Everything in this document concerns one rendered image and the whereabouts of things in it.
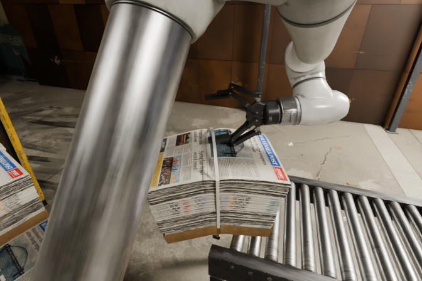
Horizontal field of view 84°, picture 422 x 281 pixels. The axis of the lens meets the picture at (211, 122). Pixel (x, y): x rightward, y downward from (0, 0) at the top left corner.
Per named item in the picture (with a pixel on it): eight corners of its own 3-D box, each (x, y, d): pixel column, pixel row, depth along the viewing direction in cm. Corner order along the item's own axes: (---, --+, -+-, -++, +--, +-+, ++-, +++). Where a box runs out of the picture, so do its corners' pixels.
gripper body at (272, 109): (281, 103, 66) (248, 106, 66) (279, 130, 70) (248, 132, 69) (273, 95, 73) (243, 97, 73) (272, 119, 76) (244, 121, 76)
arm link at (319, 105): (292, 132, 75) (285, 95, 79) (340, 127, 75) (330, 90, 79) (305, 120, 64) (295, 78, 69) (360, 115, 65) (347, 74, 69)
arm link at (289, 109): (299, 130, 69) (279, 132, 69) (288, 117, 77) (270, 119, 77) (302, 101, 65) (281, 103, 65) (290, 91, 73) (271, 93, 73)
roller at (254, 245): (261, 261, 83) (255, 268, 85) (270, 177, 123) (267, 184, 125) (248, 254, 83) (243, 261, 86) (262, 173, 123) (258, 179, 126)
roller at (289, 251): (299, 271, 79) (294, 279, 81) (296, 181, 119) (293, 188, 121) (284, 266, 80) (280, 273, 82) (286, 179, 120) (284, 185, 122)
